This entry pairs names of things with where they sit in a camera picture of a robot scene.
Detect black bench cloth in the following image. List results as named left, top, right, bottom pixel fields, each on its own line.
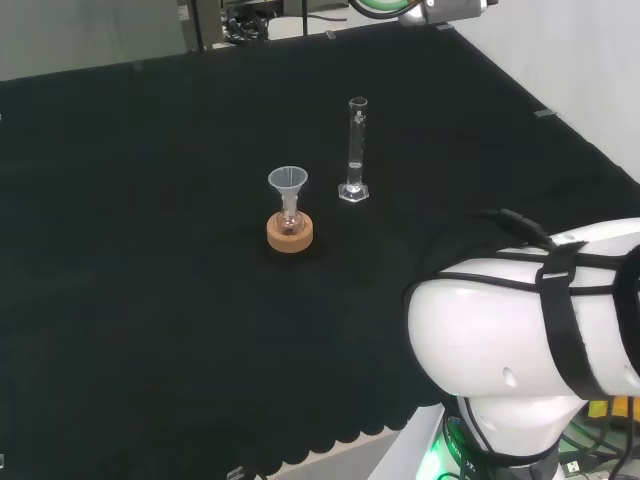
left=0, top=22, right=640, bottom=476

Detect clear glass graduated cylinder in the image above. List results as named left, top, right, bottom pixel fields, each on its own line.
left=337, top=97, right=372, bottom=204

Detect small round-bottom glass flask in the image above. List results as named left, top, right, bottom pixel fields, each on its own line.
left=276, top=197, right=304, bottom=237

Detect grey metal cabinet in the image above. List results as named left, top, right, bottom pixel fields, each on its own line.
left=174, top=0, right=225, bottom=52

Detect black cable bundle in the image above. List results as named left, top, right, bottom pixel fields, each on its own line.
left=222, top=9, right=271, bottom=44

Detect black arm cable with connector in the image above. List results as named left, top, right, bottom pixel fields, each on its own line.
left=439, top=208, right=640, bottom=301

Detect tangled black green cables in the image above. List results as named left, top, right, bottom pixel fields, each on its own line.
left=554, top=397, right=640, bottom=480

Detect clear plastic funnel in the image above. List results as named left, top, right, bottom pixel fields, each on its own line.
left=267, top=167, right=310, bottom=214

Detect cork ring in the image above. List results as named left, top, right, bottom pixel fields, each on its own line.
left=266, top=212, right=316, bottom=254

